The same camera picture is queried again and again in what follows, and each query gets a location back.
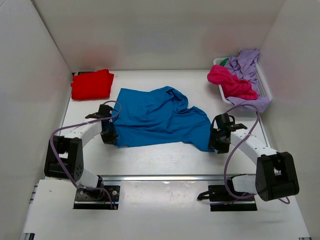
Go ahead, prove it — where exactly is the blue t shirt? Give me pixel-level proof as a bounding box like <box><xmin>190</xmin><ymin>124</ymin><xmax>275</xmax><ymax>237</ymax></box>
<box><xmin>113</xmin><ymin>86</ymin><xmax>211</xmax><ymax>152</ymax></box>

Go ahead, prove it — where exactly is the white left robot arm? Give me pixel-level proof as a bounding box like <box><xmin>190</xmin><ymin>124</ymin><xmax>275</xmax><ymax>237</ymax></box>
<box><xmin>44</xmin><ymin>100</ymin><xmax>122</xmax><ymax>199</ymax></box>

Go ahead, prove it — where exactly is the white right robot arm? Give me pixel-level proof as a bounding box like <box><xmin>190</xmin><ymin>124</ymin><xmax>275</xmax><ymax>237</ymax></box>
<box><xmin>208</xmin><ymin>113</ymin><xmax>300</xmax><ymax>202</ymax></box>

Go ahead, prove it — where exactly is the pink t shirt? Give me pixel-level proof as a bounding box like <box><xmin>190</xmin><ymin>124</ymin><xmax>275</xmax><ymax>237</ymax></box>
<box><xmin>207</xmin><ymin>64</ymin><xmax>258</xmax><ymax>100</ymax></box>

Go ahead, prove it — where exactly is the red folded t shirt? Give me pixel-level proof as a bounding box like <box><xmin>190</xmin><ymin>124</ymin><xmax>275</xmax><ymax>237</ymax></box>
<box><xmin>70</xmin><ymin>69</ymin><xmax>114</xmax><ymax>101</ymax></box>

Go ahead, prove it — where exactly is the white plastic basket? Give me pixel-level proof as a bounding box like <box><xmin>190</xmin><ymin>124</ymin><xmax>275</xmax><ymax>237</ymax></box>
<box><xmin>213</xmin><ymin>57</ymin><xmax>272</xmax><ymax>113</ymax></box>

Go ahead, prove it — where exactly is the green t shirt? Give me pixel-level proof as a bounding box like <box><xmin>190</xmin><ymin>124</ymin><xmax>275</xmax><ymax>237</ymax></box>
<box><xmin>219</xmin><ymin>58</ymin><xmax>228</xmax><ymax>67</ymax></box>

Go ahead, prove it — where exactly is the lavender t shirt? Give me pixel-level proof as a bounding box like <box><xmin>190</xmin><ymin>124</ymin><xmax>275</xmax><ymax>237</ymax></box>
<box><xmin>224</xmin><ymin>49</ymin><xmax>270</xmax><ymax>113</ymax></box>

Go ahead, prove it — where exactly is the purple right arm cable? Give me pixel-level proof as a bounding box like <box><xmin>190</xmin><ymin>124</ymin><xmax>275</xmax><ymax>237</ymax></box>
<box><xmin>209</xmin><ymin>103</ymin><xmax>291</xmax><ymax>207</ymax></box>

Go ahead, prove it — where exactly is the aluminium table edge rail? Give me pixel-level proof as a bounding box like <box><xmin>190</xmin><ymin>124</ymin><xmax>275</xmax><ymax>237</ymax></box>
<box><xmin>44</xmin><ymin>69</ymin><xmax>281</xmax><ymax>182</ymax></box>

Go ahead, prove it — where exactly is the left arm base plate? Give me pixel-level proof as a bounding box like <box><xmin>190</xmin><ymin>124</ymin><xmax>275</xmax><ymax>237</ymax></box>
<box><xmin>73</xmin><ymin>181</ymin><xmax>121</xmax><ymax>211</ymax></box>

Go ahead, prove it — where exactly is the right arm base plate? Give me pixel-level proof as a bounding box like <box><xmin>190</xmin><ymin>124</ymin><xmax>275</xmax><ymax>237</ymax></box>
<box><xmin>197</xmin><ymin>185</ymin><xmax>258</xmax><ymax>212</ymax></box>

